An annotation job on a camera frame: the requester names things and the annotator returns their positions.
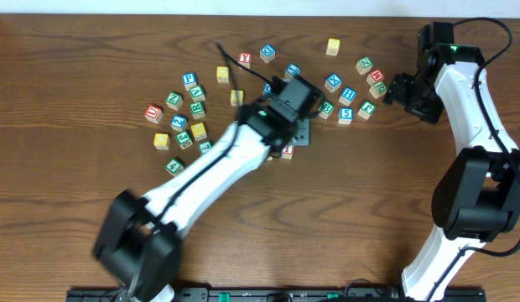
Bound red I block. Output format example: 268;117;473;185
281;145;294;159

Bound blue 2 block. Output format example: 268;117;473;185
170;114;187;132

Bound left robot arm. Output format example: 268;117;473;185
92;76;325;301

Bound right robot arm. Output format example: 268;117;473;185
383;22;520;301

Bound green R block right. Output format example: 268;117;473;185
369;81;387;99

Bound green r block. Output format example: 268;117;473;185
369;81;387;99
190;102;205;119

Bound red W block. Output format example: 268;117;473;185
367;69;385;86

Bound green B block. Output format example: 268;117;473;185
318;101;335;119

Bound green J block right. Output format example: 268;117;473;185
357;100;377;120

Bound green j block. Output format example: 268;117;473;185
357;100;377;120
175;131;193;149

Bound green N block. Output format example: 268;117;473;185
356;56;373;75

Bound blue 5 block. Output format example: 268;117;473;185
338;107;354;125

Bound blue H block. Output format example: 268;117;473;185
339;87;357;107

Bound blue D block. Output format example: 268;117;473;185
263;83;271;95

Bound blue X block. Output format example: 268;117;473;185
325;73;342;92

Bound blue L block upper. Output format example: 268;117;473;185
284;63;301;80

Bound yellow block centre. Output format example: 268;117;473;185
230;90;244;107

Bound yellow S block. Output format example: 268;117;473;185
326;38;341;56

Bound red Y block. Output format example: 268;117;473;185
238;53;252;69

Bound green L block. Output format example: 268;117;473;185
199;141;212;155

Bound yellow block upper left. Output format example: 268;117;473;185
216;66;230;84

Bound yellow K block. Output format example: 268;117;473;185
190;122;207;141

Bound green R block left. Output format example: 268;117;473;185
190;102;205;119

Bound green V block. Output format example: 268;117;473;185
189;86;205;102

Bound green J block left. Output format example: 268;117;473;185
175;131;193;149

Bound blue P block left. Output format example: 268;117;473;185
182;72;198;91

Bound green 4 block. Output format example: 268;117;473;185
164;158;185;176

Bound green Z block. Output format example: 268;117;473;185
165;91;183;111

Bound yellow G block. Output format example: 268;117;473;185
153;133;170;150

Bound red U block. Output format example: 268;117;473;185
144;105;164;124

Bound left black cable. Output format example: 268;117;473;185
117;39;282;301

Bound black cable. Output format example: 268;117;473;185
425;16;520;301
117;39;282;301

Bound right black cable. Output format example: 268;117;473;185
425;16;520;301

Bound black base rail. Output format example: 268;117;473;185
65;286;487;302

